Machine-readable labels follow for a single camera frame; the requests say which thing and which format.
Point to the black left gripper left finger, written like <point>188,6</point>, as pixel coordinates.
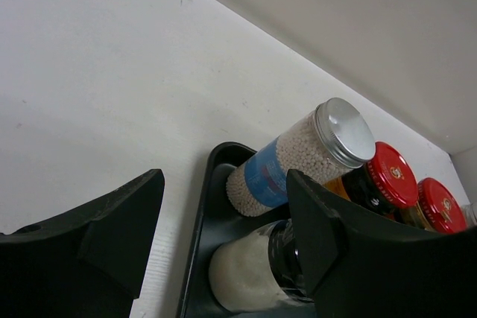
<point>87,262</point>

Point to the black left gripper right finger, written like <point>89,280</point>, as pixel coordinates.
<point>359,264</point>

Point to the red lid sauce jar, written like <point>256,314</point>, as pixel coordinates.
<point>383,185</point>
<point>436,209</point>

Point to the black knob grinder bottle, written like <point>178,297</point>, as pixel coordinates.
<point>260,271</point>

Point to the silver lid blue label shaker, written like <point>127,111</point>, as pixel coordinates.
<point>329,142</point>

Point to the black plastic tray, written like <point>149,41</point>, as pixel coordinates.
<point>216,223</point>

